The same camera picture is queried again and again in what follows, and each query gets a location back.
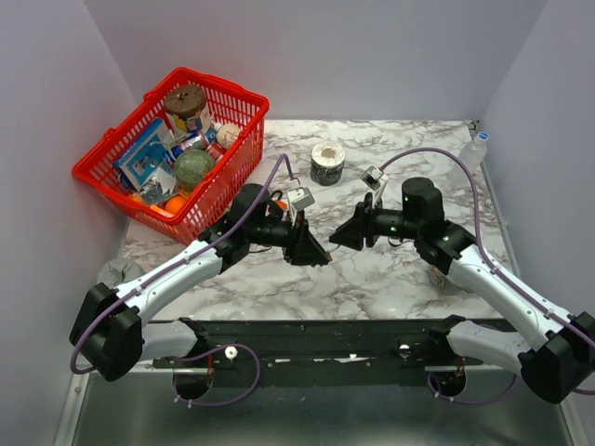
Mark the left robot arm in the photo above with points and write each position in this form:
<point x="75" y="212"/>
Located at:
<point x="112" y="331"/>

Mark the cream ball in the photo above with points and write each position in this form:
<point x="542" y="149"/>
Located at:
<point x="227" y="134"/>

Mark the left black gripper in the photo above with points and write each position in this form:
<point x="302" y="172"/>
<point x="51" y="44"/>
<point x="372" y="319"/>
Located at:
<point x="303" y="250"/>

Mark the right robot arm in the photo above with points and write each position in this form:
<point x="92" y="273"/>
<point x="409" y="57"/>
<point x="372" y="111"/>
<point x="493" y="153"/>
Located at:
<point x="549" y="349"/>

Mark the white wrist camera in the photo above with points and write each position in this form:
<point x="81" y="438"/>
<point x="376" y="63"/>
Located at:
<point x="298" y="200"/>
<point x="376" y="180"/>

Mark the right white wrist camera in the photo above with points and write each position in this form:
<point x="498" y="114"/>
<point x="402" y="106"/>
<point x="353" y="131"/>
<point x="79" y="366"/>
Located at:
<point x="376" y="180"/>

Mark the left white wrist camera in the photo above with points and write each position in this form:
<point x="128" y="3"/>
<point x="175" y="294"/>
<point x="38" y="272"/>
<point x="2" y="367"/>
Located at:
<point x="298" y="200"/>

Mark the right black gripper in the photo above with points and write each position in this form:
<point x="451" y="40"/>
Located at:
<point x="351" y="233"/>

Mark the orange fruit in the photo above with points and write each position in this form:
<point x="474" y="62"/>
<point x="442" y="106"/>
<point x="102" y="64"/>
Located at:
<point x="174" y="204"/>

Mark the brown round lid container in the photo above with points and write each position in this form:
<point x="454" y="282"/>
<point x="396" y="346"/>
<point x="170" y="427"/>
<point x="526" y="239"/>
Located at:
<point x="185" y="101"/>

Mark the green netted melon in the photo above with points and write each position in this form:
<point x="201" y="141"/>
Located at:
<point x="191" y="168"/>

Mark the red plastic basket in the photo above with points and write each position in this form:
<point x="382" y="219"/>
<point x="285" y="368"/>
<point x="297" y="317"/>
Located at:
<point x="226" y="102"/>

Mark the black wrapped tissue roll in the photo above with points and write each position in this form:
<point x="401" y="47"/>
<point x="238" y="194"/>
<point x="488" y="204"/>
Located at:
<point x="327" y="163"/>

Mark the blue white box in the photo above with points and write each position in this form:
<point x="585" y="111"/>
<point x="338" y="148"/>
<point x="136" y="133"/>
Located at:
<point x="145" y="154"/>

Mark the orange black padlock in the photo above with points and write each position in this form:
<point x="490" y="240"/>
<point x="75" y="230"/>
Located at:
<point x="278" y="198"/>

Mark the clear plastic water bottle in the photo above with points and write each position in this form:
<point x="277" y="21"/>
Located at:
<point x="471" y="155"/>

